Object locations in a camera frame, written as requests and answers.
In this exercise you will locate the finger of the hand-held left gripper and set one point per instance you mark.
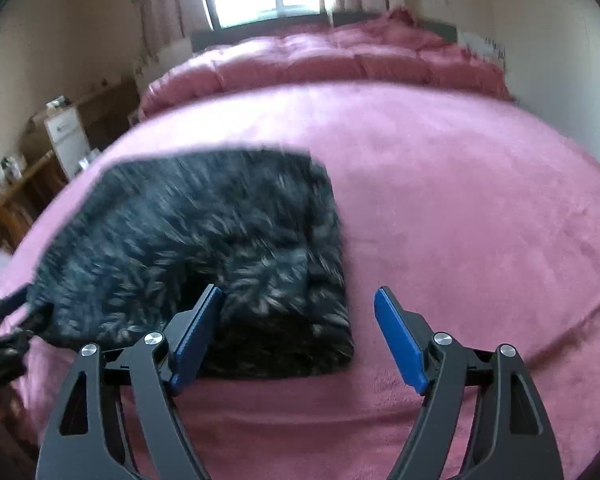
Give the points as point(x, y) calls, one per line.
point(10, 302)

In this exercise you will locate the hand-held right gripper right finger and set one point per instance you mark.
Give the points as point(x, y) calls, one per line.
point(399, 335)

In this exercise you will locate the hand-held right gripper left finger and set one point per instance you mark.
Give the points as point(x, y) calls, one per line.
point(200, 332)

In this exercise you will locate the dark leaf-print pants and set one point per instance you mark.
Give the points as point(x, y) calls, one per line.
point(205, 230)

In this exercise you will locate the wooden desk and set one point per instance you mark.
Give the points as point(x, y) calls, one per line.
point(25, 205)

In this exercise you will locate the pink fleece blanket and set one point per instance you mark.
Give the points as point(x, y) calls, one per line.
point(455, 210)

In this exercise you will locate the white drawer cabinet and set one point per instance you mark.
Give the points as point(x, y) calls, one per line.
point(67, 137)

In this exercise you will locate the wooden shelf cabinet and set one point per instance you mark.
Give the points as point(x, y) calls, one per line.
point(107, 110)

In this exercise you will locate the pink quilted duvet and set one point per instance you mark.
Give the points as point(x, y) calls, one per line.
point(305, 65)

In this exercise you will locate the grey bed headboard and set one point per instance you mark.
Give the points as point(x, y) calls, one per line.
point(260, 32)

